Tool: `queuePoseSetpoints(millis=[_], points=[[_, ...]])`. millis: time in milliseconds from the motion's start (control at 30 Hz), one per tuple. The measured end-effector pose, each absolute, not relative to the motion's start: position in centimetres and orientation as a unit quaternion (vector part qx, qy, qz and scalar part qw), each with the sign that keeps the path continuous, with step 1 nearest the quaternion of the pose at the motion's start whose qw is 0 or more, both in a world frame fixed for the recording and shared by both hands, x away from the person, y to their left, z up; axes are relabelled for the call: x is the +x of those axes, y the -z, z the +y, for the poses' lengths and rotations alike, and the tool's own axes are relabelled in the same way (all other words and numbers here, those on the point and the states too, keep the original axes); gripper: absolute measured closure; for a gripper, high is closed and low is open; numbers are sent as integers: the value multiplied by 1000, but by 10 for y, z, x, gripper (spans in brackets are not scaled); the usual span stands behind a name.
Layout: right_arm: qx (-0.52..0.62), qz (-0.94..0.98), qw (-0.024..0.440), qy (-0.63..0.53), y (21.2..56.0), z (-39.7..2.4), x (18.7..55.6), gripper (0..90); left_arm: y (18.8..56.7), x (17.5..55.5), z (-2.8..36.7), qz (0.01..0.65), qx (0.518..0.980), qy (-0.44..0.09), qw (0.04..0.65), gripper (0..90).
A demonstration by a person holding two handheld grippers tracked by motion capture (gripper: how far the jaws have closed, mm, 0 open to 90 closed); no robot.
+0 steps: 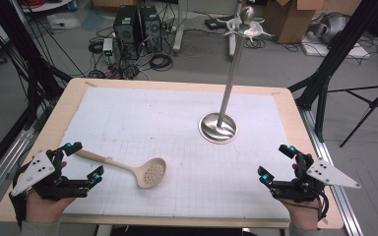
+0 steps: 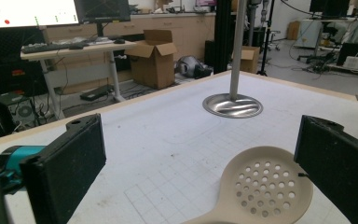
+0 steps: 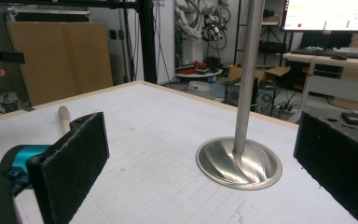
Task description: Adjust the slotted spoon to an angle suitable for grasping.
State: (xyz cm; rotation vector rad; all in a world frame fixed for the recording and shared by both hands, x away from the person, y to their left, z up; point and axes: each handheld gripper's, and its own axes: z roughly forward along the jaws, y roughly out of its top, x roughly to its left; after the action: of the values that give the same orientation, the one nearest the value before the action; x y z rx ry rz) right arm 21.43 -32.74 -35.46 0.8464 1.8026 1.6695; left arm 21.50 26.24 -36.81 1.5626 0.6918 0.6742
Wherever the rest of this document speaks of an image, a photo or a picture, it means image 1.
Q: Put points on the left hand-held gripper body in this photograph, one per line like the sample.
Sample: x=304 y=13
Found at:
x=36 y=167

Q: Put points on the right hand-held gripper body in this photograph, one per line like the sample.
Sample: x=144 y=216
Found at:
x=328 y=173

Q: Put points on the beige slotted spoon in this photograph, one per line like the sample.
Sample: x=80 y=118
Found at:
x=121 y=166

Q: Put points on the metal utensil stand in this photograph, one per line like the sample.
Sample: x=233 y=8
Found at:
x=218 y=131

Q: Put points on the person's left hand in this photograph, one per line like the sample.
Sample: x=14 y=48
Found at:
x=46 y=209

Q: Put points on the person's right hand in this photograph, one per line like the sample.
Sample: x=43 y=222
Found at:
x=303 y=214

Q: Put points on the beige tape piece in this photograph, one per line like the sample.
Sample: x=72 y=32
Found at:
x=276 y=93
x=91 y=84

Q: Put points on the black tripod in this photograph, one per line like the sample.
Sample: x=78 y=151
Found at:
x=372 y=105

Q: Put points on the white grid mat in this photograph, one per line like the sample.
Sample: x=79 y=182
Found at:
x=160 y=114

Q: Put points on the small white device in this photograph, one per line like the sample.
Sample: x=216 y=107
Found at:
x=108 y=49

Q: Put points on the flat white board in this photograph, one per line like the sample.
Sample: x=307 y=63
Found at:
x=351 y=52

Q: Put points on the open cardboard box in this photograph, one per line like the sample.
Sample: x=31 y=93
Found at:
x=288 y=23

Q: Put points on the black computer tower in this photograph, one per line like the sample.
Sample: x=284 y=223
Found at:
x=126 y=32
x=151 y=29

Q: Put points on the silver grey appliance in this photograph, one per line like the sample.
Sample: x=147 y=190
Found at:
x=331 y=28

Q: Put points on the flat black device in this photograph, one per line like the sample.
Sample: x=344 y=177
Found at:
x=214 y=23

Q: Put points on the white stand leg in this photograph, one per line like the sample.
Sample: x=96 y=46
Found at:
x=178 y=32

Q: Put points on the aluminium rail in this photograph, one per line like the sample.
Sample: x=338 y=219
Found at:
x=0 y=173
x=338 y=187

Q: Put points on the black metal frame strut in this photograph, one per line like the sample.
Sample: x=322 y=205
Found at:
x=338 y=55

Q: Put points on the black metal frame post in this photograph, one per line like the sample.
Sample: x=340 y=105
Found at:
x=19 y=49

